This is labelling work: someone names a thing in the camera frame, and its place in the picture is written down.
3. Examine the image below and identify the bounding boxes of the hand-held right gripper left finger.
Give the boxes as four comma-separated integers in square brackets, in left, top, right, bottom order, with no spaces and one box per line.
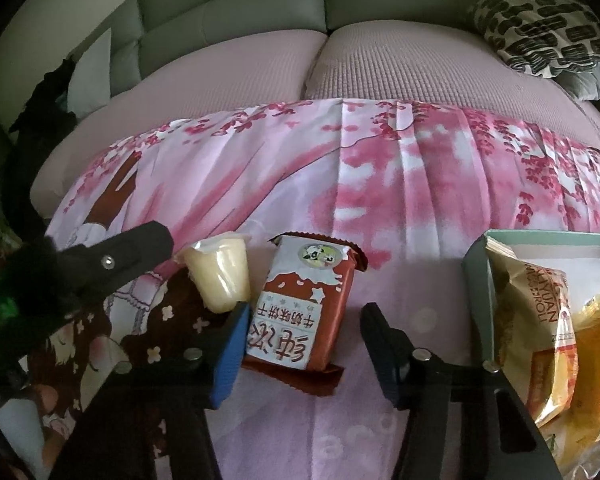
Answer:
[47,302,253,480]

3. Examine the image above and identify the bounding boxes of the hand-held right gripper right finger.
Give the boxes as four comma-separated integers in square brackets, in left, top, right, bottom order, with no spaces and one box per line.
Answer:
[360,302,563,480]

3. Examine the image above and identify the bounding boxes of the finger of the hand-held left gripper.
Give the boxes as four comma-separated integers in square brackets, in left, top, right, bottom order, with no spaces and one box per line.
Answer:
[55,220,176,293]

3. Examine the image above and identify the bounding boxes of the pale yellow jelly cup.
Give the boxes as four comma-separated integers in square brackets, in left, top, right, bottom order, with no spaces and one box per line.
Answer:
[174,231,252,313]

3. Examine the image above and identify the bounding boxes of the brown biscuit packet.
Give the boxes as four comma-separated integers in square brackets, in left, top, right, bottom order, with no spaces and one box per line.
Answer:
[242,232,368,398]

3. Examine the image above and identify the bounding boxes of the shallow teal cardboard box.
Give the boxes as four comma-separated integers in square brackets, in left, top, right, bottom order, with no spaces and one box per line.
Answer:
[462,229,600,366]

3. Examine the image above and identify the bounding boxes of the gold cake packet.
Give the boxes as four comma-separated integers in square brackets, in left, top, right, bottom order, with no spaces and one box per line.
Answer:
[485,237,581,428]

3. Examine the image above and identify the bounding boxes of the black clothing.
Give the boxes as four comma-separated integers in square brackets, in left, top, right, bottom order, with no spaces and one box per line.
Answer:
[5,57,78,241]

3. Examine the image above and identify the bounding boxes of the pink printed blanket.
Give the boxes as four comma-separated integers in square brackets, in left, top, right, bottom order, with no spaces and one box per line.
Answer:
[25,97,600,480]

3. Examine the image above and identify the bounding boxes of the pink sofa seat cover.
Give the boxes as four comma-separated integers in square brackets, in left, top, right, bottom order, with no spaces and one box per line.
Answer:
[30,27,600,206]

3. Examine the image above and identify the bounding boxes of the grey pillow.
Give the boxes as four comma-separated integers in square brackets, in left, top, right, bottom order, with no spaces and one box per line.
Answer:
[555,62,600,102]

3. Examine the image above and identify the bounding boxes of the black and white patterned pillow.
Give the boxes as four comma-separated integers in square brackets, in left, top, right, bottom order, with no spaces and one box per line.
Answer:
[467,0,600,78]

